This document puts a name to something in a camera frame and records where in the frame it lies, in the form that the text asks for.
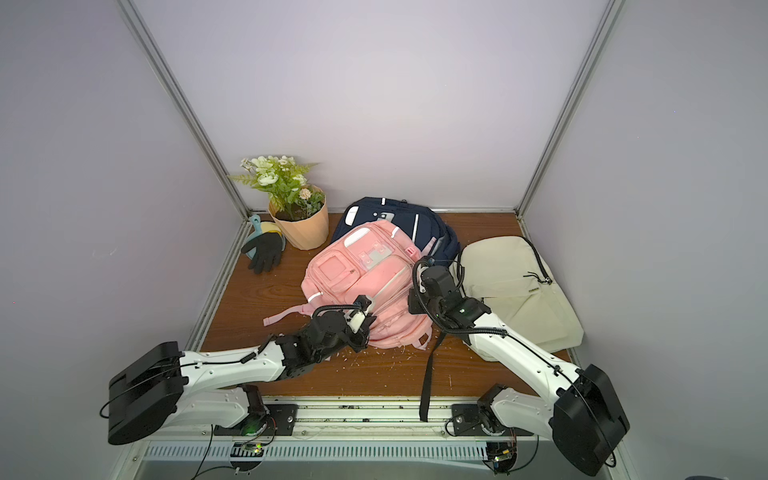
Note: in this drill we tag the green white artificial plant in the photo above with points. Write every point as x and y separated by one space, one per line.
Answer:
291 195

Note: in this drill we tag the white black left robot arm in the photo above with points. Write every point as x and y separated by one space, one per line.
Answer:
168 387

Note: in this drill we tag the navy blue backpack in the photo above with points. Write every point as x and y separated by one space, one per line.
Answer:
429 232

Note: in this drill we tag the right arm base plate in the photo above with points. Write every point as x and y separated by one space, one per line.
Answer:
465 423

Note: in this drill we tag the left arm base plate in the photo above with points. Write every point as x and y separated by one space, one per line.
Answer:
272 420

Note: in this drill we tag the left corner aluminium profile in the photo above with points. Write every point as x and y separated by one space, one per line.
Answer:
161 68

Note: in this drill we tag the right circuit board with cable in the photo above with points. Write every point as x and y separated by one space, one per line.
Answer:
509 457

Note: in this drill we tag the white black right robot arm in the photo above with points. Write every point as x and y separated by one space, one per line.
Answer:
545 373

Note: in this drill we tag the aluminium mounting rail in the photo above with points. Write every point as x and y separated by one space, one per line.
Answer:
372 420

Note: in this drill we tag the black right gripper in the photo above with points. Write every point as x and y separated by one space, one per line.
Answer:
424 288

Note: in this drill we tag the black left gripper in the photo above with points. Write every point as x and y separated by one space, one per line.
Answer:
362 332

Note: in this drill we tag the circuit board with cable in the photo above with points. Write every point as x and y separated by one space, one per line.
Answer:
509 457
249 456

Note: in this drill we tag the yellow sponge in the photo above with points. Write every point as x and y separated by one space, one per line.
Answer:
270 227

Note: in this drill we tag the black work glove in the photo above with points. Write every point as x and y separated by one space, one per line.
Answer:
265 252

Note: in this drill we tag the pink backpack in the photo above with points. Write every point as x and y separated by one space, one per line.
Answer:
374 259

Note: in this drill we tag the left circuit board with cable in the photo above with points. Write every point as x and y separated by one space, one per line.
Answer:
249 456

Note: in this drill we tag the cream canvas backpack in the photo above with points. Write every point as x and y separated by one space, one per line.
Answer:
509 275

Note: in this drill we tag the terracotta flower pot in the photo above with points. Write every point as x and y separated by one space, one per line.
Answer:
305 220

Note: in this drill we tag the corner aluminium profile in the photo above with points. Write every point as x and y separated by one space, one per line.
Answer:
573 98
161 68

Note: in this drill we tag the right corner aluminium profile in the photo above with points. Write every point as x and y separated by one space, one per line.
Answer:
573 98

